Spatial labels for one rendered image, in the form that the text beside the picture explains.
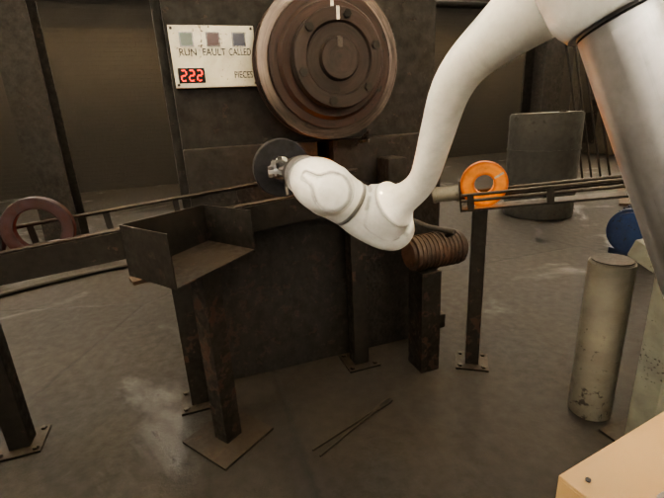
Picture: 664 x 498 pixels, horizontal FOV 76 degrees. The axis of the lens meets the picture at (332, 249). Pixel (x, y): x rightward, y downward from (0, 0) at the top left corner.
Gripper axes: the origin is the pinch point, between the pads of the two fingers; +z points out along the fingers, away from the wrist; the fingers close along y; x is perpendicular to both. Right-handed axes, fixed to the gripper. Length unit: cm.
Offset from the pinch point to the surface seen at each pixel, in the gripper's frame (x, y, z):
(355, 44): 29.8, 29.4, 17.7
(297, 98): 15.4, 11.3, 20.7
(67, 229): -18, -59, 25
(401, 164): -8, 48, 22
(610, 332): -51, 84, -39
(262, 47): 29.9, 2.6, 25.3
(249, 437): -83, -18, -5
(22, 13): 76, -115, 282
